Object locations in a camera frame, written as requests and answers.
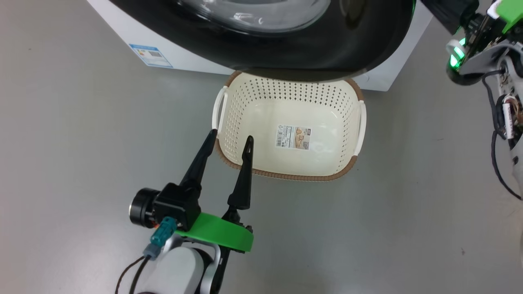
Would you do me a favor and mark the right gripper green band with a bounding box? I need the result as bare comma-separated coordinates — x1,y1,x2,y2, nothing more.
421,0,523,53

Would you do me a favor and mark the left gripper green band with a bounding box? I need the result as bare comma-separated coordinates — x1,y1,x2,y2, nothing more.
175,129,255,253

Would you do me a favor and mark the black round glass washer door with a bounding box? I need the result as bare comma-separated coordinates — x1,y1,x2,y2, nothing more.
108,0,417,82

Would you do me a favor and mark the basket product label sticker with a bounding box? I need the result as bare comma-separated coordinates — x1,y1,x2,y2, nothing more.
276,125,310,150

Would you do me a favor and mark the cream perforated laundry basket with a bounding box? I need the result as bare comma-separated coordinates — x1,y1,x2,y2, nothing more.
212,70,367,182

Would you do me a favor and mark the white front-load washing machine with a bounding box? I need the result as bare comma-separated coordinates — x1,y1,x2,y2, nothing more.
87,0,434,92

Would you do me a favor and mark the blue white energy label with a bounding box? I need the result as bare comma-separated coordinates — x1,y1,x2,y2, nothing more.
130,44,173,68

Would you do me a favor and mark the teal left camera connector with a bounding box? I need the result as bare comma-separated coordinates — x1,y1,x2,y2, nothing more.
143,217,177,260

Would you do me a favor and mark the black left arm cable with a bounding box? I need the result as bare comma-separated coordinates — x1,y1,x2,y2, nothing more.
115,255,151,294

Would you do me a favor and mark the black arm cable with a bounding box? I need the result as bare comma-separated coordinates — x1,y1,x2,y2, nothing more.
481,69,523,200
115,255,151,294

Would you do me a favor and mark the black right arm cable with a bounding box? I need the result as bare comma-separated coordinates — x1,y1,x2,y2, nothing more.
481,69,523,200

